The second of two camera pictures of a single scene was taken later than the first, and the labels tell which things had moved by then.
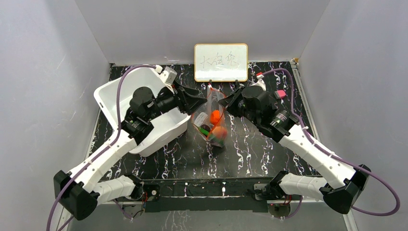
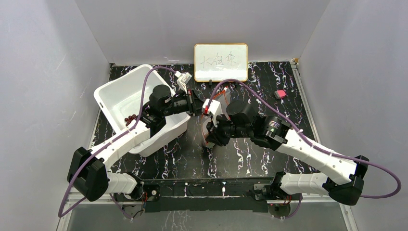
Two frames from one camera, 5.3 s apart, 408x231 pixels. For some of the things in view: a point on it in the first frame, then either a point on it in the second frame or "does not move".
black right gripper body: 235,102 to 212,135
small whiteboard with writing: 224,62 does not move
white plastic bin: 169,126 does not move
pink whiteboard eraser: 279,94 does not move
